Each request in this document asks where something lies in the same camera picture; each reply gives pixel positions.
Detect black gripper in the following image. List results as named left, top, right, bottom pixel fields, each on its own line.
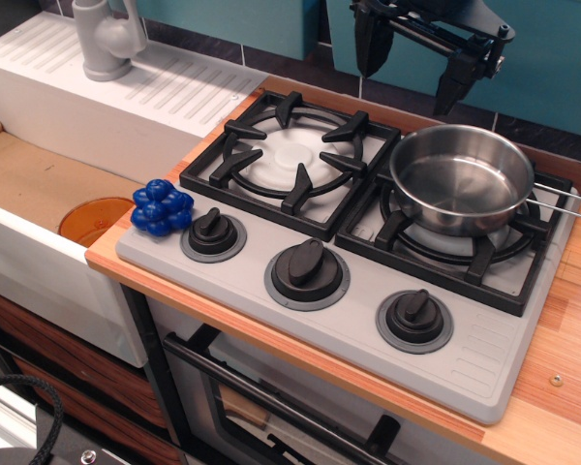
left=350, top=1, right=515, bottom=116

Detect stainless steel pan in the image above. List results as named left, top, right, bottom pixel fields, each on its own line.
left=389, top=124, right=581, bottom=237

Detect blue toy blueberry cluster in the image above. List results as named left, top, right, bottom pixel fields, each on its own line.
left=131, top=179, right=194, bottom=237

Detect grey toy stove top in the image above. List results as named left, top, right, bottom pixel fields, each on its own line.
left=114, top=89, right=581, bottom=426

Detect black middle stove knob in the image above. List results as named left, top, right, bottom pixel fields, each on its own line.
left=264, top=238, right=351, bottom=312

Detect black stove knob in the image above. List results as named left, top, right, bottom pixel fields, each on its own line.
left=264, top=238, right=351, bottom=312
left=180, top=207, right=247, bottom=264
left=376, top=289, right=454, bottom=355

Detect black right stove knob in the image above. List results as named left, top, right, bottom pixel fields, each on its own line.
left=376, top=289, right=454, bottom=355

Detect black left stove knob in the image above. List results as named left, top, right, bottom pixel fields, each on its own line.
left=180, top=207, right=247, bottom=264

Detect black left burner grate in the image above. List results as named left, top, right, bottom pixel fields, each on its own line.
left=179, top=91, right=401, bottom=241

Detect black burner grate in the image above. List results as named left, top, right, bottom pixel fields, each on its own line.
left=179, top=91, right=401, bottom=241
left=335, top=167, right=572, bottom=317

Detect black right burner grate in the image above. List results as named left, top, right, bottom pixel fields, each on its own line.
left=335, top=167, right=572, bottom=317

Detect grey toy faucet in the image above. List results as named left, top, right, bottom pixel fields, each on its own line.
left=72, top=0, right=147, bottom=82

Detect orange plastic bowl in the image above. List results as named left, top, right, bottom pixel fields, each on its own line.
left=58, top=197, right=135, bottom=247

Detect white toy sink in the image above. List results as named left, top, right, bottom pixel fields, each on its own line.
left=0, top=13, right=265, bottom=367

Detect wooden drawer fronts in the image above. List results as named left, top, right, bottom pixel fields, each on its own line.
left=0, top=295, right=185, bottom=464

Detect oven door with black handle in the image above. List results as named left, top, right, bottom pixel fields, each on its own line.
left=163, top=325, right=490, bottom=464

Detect black braided cable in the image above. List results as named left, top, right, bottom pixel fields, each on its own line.
left=0, top=374, right=64, bottom=465

